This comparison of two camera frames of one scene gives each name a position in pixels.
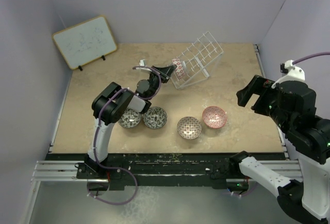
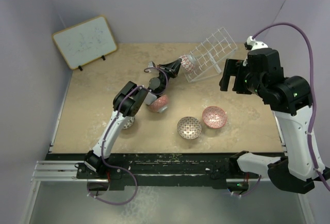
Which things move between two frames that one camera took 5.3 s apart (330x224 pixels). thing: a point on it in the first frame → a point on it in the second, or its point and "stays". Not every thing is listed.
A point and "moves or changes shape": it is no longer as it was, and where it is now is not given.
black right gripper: (259, 84) → (234, 67)
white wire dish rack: (197, 63) moves or changes shape
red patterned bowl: (214, 117) stays
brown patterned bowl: (189, 128) stays
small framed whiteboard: (85, 42) stays
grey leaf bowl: (155, 117) → (159, 103)
